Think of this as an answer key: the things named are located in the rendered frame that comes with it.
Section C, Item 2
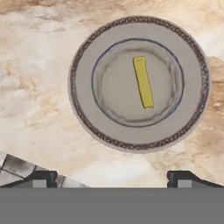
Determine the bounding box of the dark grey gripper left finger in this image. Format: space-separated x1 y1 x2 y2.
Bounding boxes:
2 171 58 189

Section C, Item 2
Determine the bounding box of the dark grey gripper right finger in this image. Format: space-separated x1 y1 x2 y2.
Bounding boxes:
166 171 224 189

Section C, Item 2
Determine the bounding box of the yellow butter stick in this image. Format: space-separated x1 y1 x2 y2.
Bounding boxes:
132 56 155 109

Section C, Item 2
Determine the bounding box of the grey plate with patterned rim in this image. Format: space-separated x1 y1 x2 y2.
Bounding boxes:
67 15 212 154

